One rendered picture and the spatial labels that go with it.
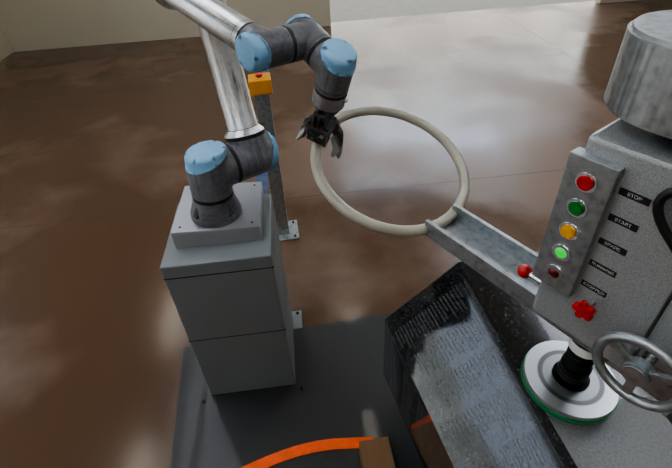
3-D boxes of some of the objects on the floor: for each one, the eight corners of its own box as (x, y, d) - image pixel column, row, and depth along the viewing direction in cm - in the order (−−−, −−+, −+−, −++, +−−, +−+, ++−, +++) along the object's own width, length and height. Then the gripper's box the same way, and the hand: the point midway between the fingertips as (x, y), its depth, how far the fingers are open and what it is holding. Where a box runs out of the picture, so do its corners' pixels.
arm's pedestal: (199, 408, 206) (140, 279, 153) (211, 322, 245) (167, 196, 193) (307, 394, 209) (285, 263, 156) (301, 311, 248) (283, 184, 196)
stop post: (296, 220, 312) (276, 67, 246) (299, 238, 297) (278, 80, 230) (268, 224, 310) (240, 71, 244) (269, 243, 295) (239, 84, 228)
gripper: (288, 98, 118) (281, 148, 135) (352, 128, 117) (337, 175, 133) (302, 80, 123) (294, 131, 140) (364, 109, 122) (348, 157, 138)
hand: (319, 146), depth 138 cm, fingers open, 14 cm apart
